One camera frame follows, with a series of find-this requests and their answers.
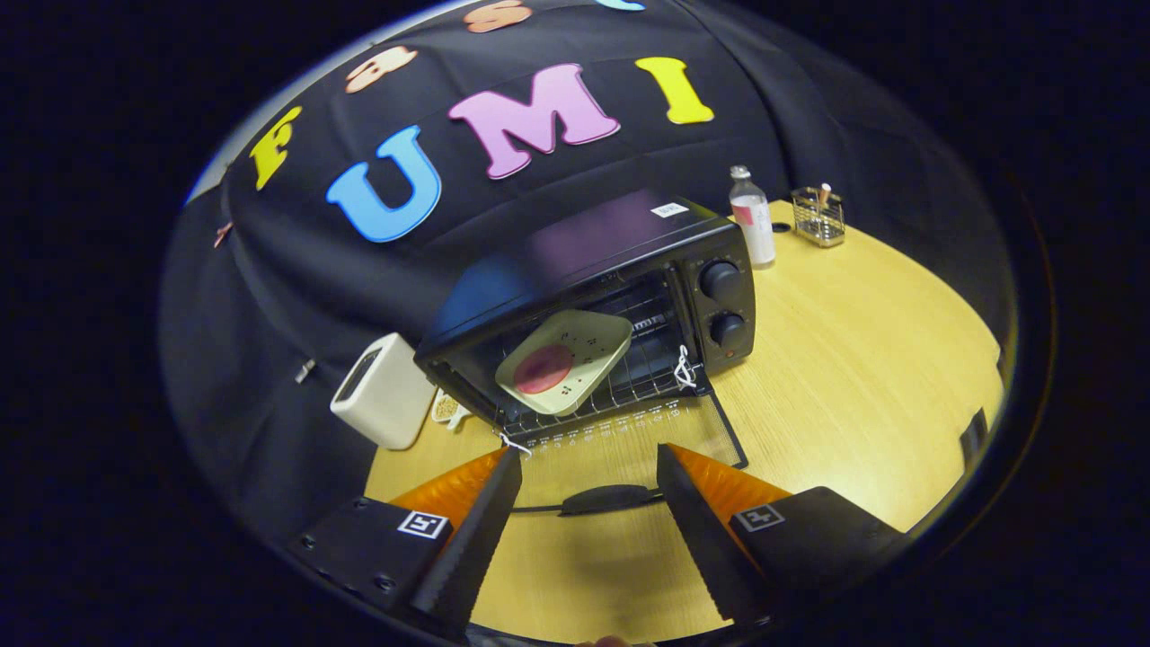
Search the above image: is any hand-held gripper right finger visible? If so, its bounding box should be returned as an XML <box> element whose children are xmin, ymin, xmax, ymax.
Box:
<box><xmin>656</xmin><ymin>442</ymin><xmax>913</xmax><ymax>625</ymax></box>

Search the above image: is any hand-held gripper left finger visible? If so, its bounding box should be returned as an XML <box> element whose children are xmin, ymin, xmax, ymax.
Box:
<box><xmin>287</xmin><ymin>448</ymin><xmax>524</xmax><ymax>634</ymax></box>

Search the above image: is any pink ham slice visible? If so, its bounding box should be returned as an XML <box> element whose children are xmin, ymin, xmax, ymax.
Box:
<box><xmin>513</xmin><ymin>344</ymin><xmax>575</xmax><ymax>394</ymax></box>

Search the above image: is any pale cherry print tray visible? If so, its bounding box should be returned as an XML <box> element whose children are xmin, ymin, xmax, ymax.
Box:
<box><xmin>495</xmin><ymin>310</ymin><xmax>633</xmax><ymax>416</ymax></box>

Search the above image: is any black toaster oven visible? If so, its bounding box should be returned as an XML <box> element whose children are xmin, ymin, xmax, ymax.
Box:
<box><xmin>413</xmin><ymin>189</ymin><xmax>757</xmax><ymax>518</ymax></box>

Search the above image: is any small dish with brown food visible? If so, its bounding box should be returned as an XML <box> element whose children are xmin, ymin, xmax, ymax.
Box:
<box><xmin>431</xmin><ymin>391</ymin><xmax>473</xmax><ymax>430</ymax></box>

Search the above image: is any white slot toaster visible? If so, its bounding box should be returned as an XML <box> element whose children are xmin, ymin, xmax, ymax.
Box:
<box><xmin>330</xmin><ymin>332</ymin><xmax>438</xmax><ymax>450</ymax></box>

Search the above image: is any clear bottle with label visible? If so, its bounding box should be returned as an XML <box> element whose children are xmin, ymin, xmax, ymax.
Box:
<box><xmin>729</xmin><ymin>165</ymin><xmax>776</xmax><ymax>269</ymax></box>

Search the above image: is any metal wire rack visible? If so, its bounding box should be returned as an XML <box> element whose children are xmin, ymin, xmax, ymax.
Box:
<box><xmin>791</xmin><ymin>184</ymin><xmax>846</xmax><ymax>248</ymax></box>

